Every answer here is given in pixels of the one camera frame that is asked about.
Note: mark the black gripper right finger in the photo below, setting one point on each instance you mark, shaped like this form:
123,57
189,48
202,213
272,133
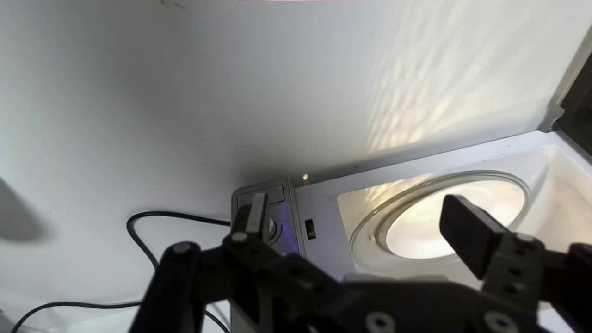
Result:
474,237

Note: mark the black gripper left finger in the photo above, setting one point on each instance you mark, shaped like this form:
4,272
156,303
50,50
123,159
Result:
246,278

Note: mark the white plate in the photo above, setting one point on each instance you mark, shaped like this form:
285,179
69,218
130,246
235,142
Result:
419,228

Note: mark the silver microwave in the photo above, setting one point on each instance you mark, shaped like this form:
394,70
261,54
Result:
320,215

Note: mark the glass microwave turntable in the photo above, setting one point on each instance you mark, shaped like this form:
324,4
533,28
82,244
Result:
367,237

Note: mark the dark glass microwave door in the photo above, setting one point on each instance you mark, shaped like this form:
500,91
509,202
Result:
576,104

